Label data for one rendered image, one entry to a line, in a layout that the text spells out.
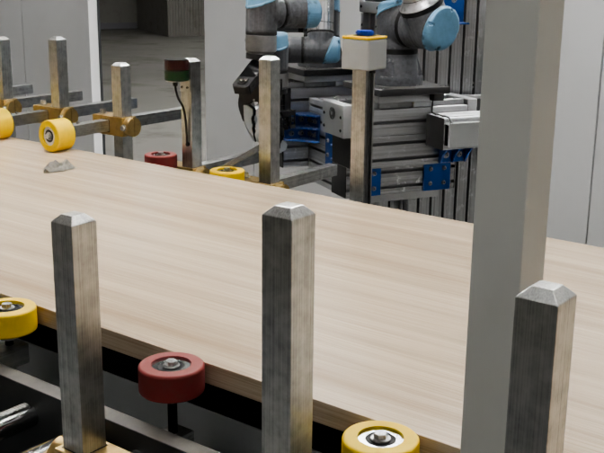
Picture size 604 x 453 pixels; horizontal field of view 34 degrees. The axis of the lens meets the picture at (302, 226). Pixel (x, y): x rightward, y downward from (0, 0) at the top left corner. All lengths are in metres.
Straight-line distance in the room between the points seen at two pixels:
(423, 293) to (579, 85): 3.35
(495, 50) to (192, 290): 0.75
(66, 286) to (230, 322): 0.31
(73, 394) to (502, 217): 0.54
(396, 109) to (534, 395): 2.04
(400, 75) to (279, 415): 1.91
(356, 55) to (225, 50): 3.75
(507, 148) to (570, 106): 3.92
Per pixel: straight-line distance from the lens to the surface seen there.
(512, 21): 0.87
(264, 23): 2.39
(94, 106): 2.97
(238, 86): 2.34
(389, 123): 2.79
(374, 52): 2.12
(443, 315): 1.41
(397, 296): 1.47
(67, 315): 1.14
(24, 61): 7.15
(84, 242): 1.11
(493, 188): 0.89
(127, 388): 1.45
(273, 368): 0.93
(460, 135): 2.75
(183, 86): 2.47
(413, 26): 2.67
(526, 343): 0.78
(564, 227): 4.90
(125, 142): 2.67
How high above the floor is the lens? 1.38
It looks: 15 degrees down
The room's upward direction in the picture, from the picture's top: 1 degrees clockwise
